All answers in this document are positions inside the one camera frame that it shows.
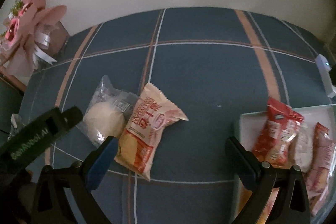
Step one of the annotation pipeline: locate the red peanut snack bag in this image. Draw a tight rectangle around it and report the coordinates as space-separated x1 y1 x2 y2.
252 97 305 168

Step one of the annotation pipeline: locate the white grey snack packet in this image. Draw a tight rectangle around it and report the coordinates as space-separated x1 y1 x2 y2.
289 122 314 173

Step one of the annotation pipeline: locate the crumpled patterned paper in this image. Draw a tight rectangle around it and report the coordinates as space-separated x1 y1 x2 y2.
8 114 25 140

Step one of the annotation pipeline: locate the beige toast bread packet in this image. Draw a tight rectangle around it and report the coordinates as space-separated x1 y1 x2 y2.
114 83 189 181

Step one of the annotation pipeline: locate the teal rimmed white tray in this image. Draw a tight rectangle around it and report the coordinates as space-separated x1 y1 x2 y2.
231 104 335 223

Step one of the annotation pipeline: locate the clear wrapped white bun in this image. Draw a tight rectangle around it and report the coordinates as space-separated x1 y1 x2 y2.
77 75 138 147

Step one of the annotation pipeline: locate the pink snack packet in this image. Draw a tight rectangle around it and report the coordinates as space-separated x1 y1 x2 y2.
305 123 335 216

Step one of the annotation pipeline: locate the blue plaid tablecloth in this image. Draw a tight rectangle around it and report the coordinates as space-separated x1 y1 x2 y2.
19 8 333 223

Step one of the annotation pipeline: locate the pink paper flower bouquet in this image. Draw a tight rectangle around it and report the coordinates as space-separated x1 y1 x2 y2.
1 0 68 77

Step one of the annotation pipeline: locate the white power strip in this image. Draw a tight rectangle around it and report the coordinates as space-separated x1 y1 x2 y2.
315 54 335 98

